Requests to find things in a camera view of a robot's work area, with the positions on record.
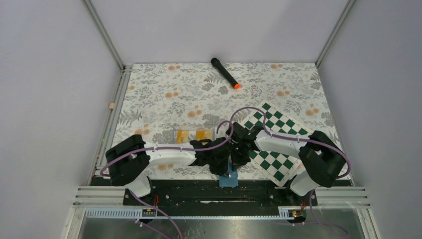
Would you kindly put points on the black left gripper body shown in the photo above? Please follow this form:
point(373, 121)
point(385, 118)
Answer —
point(218, 165)

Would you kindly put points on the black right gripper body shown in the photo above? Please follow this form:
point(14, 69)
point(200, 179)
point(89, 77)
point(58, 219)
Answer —
point(239, 155)

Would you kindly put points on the blue card holder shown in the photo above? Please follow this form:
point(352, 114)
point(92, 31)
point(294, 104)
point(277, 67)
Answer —
point(231, 180)

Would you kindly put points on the clear box with orange cards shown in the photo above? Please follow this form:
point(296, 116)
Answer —
point(184, 133)

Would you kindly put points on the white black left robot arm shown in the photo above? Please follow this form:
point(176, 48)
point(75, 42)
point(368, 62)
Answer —
point(127, 160)

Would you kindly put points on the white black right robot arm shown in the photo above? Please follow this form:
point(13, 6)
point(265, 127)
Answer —
point(322, 159)

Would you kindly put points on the green white checkered board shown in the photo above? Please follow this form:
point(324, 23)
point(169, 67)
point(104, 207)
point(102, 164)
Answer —
point(277, 157)

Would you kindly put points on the floral tablecloth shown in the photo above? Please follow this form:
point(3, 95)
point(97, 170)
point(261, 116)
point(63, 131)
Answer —
point(161, 97)

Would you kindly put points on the black marker orange tip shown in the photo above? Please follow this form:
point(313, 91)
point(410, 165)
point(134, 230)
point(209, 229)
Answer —
point(218, 65)

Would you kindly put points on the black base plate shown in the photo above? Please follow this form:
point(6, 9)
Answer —
point(206, 198)

